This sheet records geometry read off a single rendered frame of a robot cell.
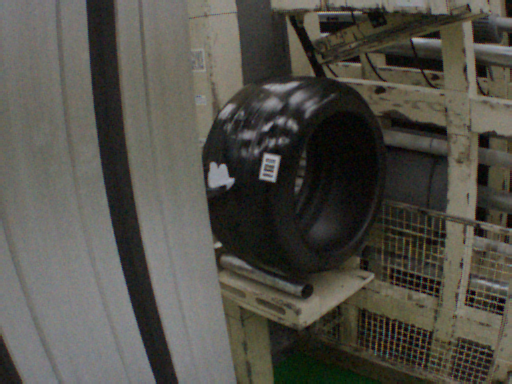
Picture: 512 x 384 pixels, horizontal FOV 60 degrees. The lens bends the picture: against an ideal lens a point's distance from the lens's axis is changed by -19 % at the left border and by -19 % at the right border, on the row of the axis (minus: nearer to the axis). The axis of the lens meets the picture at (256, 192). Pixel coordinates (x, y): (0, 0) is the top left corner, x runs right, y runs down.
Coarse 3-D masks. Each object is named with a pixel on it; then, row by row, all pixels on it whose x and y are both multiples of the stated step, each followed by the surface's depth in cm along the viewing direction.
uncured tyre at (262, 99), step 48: (240, 96) 139; (288, 96) 129; (336, 96) 134; (240, 144) 129; (288, 144) 125; (336, 144) 173; (384, 144) 155; (240, 192) 128; (288, 192) 127; (336, 192) 174; (240, 240) 136; (288, 240) 131; (336, 240) 164
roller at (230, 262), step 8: (224, 256) 164; (232, 256) 163; (224, 264) 163; (232, 264) 160; (240, 264) 158; (248, 264) 157; (240, 272) 158; (248, 272) 155; (256, 272) 153; (264, 272) 152; (272, 272) 151; (256, 280) 155; (264, 280) 151; (272, 280) 149; (280, 280) 147; (288, 280) 146; (296, 280) 145; (280, 288) 147; (288, 288) 145; (296, 288) 143; (304, 288) 141; (312, 288) 143; (304, 296) 141
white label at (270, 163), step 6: (264, 156) 124; (270, 156) 124; (276, 156) 123; (264, 162) 124; (270, 162) 124; (276, 162) 123; (264, 168) 124; (270, 168) 124; (276, 168) 123; (264, 174) 124; (270, 174) 123; (270, 180) 123
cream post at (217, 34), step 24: (192, 0) 149; (216, 0) 148; (192, 24) 152; (216, 24) 150; (192, 48) 156; (216, 48) 152; (192, 72) 159; (216, 72) 154; (240, 72) 161; (216, 96) 156; (216, 240) 176; (240, 312) 180; (240, 336) 185; (264, 336) 191; (240, 360) 191; (264, 360) 194
